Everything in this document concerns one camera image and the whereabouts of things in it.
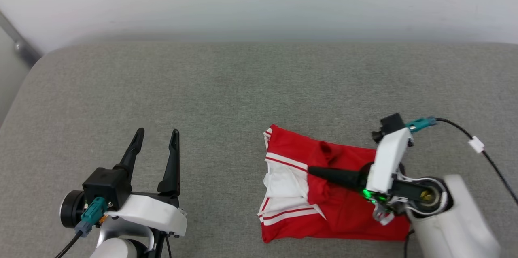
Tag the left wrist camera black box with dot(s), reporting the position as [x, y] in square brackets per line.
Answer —
[107, 185]

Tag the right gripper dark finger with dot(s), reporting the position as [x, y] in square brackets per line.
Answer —
[336, 177]

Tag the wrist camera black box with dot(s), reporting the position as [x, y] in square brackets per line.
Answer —
[390, 126]
[107, 185]

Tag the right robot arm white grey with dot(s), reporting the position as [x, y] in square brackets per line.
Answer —
[457, 225]

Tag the red Bulls 23 jersey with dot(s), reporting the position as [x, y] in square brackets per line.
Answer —
[348, 217]

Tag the left gripper body white shell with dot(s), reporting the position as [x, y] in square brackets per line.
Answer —
[153, 211]

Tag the right gripper body white shell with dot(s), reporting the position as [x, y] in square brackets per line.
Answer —
[388, 160]

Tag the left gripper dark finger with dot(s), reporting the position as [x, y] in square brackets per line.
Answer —
[172, 169]
[131, 154]

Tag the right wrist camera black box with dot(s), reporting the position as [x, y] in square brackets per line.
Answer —
[390, 126]

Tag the grey metal pole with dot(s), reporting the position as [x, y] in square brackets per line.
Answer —
[24, 49]

